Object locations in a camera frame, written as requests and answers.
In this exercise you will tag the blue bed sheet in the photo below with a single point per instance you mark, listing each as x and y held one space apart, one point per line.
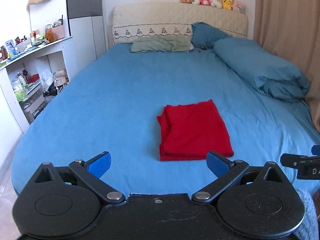
113 104

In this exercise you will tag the folded blue duvet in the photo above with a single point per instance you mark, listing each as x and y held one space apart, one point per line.
268 74

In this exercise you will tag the green pillow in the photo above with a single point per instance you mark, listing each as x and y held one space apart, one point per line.
163 44

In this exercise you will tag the red knitted garment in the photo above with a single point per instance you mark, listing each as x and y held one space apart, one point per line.
189 132

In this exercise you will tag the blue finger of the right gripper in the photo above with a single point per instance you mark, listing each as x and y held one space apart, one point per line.
315 150

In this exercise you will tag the brown teddy on shelf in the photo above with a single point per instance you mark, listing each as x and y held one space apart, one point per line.
51 36

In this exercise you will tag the cream quilted headboard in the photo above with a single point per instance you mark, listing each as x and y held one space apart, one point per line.
135 20

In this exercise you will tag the yellow plush toy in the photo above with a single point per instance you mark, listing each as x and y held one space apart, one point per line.
227 4

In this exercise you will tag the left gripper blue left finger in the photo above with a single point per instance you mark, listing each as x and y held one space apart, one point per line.
99 164

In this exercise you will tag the beige curtain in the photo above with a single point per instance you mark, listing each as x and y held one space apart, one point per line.
290 29

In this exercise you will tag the dark teal pillow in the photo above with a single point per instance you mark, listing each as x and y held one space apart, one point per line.
205 36

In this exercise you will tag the cream plush toy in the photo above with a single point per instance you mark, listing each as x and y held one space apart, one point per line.
216 3

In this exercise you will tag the white and grey wardrobe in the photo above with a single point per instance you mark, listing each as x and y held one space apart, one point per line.
86 25

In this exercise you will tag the white shelf unit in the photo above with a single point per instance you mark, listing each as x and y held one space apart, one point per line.
47 59

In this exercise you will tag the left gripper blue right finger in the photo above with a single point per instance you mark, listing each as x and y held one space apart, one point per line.
218 164

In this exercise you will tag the light blue fluffy rug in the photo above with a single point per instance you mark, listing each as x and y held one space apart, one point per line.
309 228

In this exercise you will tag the light pink plush toy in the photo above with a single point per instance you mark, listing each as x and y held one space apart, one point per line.
239 6

